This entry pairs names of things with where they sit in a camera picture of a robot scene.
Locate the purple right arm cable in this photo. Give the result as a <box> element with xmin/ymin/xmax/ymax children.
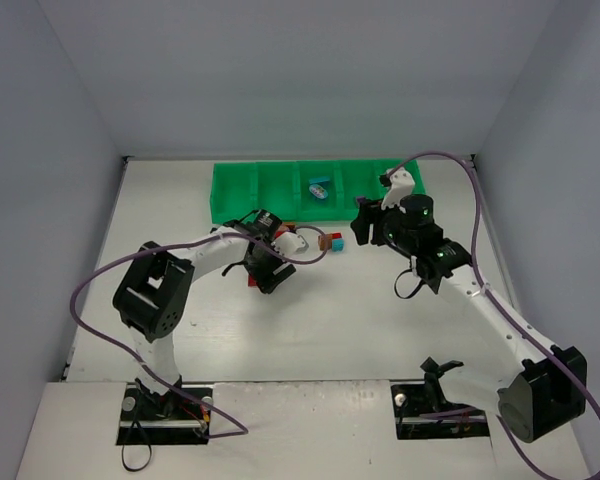
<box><xmin>382</xmin><ymin>151</ymin><xmax>600</xmax><ymax>480</ymax></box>

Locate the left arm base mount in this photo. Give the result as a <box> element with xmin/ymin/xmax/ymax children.
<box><xmin>116</xmin><ymin>384</ymin><xmax>212</xmax><ymax>446</ymax></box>

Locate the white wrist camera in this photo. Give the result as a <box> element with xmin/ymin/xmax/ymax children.
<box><xmin>381</xmin><ymin>167</ymin><xmax>415</xmax><ymax>210</ymax></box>
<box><xmin>272</xmin><ymin>232</ymin><xmax>309</xmax><ymax>258</ymax></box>

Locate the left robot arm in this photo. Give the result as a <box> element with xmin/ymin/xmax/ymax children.
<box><xmin>113</xmin><ymin>210</ymin><xmax>308</xmax><ymax>397</ymax></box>

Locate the green five-compartment bin tray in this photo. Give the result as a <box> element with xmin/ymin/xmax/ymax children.
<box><xmin>210</xmin><ymin>159</ymin><xmax>399</xmax><ymax>224</ymax></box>

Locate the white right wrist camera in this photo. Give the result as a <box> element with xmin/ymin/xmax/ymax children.
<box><xmin>381</xmin><ymin>167</ymin><xmax>415</xmax><ymax>210</ymax></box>

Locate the teal long lego brick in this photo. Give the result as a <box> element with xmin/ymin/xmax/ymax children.
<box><xmin>309</xmin><ymin>176</ymin><xmax>331</xmax><ymax>184</ymax></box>

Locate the teal printed round lego brick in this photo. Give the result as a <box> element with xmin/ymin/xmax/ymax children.
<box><xmin>309</xmin><ymin>183</ymin><xmax>329</xmax><ymax>201</ymax></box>

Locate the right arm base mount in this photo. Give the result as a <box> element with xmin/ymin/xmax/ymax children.
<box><xmin>390</xmin><ymin>357</ymin><xmax>490</xmax><ymax>440</ymax></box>

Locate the brown lego plate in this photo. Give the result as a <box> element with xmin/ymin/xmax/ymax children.
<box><xmin>318</xmin><ymin>234</ymin><xmax>333</xmax><ymax>251</ymax></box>

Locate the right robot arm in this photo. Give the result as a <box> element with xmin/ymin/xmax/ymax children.
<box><xmin>351</xmin><ymin>194</ymin><xmax>587</xmax><ymax>443</ymax></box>

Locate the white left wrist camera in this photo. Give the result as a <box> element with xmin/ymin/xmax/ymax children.
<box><xmin>272</xmin><ymin>232</ymin><xmax>309</xmax><ymax>258</ymax></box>

